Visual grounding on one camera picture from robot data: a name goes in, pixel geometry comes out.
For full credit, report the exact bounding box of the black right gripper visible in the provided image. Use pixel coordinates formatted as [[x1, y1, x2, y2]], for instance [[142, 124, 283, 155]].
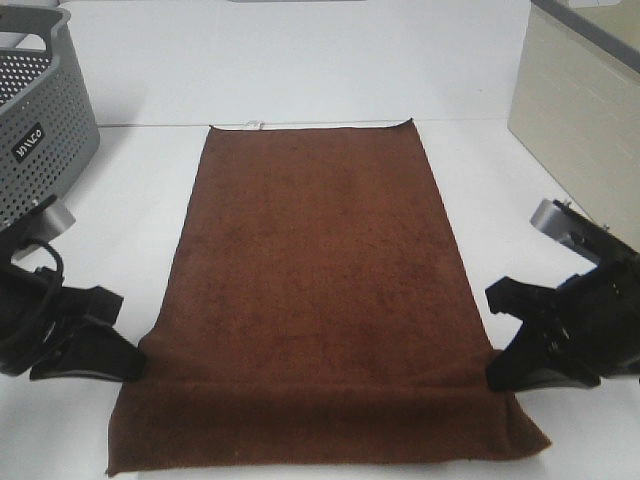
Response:
[[485, 255, 639, 391]]

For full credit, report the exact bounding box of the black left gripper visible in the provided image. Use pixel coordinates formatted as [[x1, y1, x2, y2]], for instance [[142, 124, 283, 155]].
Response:
[[1, 238, 146, 383]]

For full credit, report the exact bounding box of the brown towel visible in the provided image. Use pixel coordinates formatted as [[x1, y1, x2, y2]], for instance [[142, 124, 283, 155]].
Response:
[[108, 121, 549, 475]]

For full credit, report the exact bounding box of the grey perforated plastic basket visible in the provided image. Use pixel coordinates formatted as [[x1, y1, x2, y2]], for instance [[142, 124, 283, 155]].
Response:
[[1, 5, 100, 228]]

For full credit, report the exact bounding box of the beige plastic bin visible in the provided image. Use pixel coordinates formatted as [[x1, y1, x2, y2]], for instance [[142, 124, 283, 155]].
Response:
[[508, 1, 639, 246]]

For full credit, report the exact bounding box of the white towel label tag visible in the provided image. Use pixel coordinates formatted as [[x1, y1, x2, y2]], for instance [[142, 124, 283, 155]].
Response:
[[245, 120, 264, 130]]

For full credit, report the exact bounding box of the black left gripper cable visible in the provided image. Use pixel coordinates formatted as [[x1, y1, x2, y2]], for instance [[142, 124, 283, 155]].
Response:
[[9, 238, 66, 351]]

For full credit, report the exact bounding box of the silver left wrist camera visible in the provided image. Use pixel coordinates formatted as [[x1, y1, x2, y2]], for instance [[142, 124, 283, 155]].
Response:
[[29, 195, 76, 241]]

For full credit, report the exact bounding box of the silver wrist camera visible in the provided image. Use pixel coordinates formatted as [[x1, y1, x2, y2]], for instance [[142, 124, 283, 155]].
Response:
[[29, 195, 76, 241], [530, 199, 603, 264]]

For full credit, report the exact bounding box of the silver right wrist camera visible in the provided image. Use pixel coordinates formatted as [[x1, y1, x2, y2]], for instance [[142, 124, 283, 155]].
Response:
[[530, 199, 603, 264]]

